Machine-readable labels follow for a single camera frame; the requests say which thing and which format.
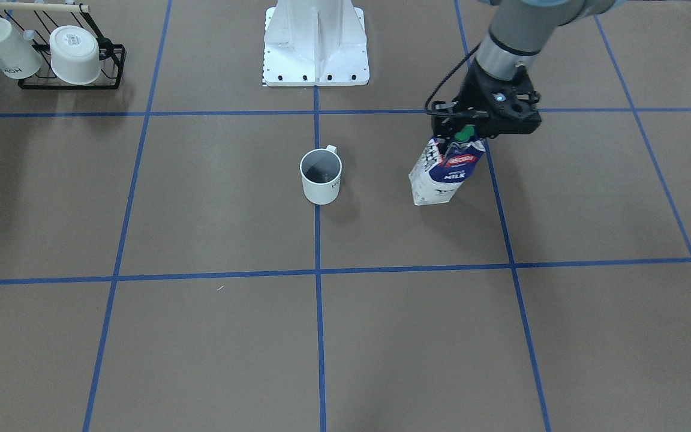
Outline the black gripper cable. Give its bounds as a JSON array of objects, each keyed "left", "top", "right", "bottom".
[{"left": 424, "top": 42, "right": 484, "bottom": 118}]

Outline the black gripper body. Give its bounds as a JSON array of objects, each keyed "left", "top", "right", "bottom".
[{"left": 455, "top": 60, "right": 516, "bottom": 130}]

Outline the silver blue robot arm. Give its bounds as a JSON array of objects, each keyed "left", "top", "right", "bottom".
[{"left": 453, "top": 1, "right": 622, "bottom": 137}]

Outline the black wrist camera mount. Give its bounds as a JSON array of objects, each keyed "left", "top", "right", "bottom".
[{"left": 480, "top": 65, "right": 541, "bottom": 139}]

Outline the white measuring cup on rack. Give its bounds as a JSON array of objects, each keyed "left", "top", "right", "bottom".
[{"left": 0, "top": 17, "right": 42, "bottom": 80}]

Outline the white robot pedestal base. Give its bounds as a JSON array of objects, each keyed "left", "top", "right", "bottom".
[{"left": 262, "top": 1, "right": 370, "bottom": 87}]

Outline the white mug grey inside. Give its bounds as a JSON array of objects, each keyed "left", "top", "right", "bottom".
[{"left": 299, "top": 145, "right": 343, "bottom": 205}]

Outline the blue white milk carton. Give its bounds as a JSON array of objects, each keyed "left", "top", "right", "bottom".
[{"left": 408, "top": 125, "right": 486, "bottom": 206}]

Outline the black wire cup rack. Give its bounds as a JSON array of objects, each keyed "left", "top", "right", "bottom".
[{"left": 0, "top": 1, "right": 127, "bottom": 90}]

